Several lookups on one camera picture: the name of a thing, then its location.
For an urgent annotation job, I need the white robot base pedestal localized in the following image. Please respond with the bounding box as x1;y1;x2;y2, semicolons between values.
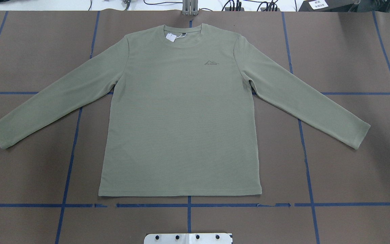
144;233;233;244

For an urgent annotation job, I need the olive green long-sleeve shirt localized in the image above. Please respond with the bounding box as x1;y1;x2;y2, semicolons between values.
0;24;370;197

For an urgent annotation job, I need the black cable hub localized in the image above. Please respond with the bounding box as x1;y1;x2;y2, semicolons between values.
256;0;280;12

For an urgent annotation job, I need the white paper hang tag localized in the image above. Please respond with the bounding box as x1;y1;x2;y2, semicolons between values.
165;33;178;43

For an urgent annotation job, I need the aluminium frame post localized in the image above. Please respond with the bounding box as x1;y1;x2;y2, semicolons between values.
182;0;199;16

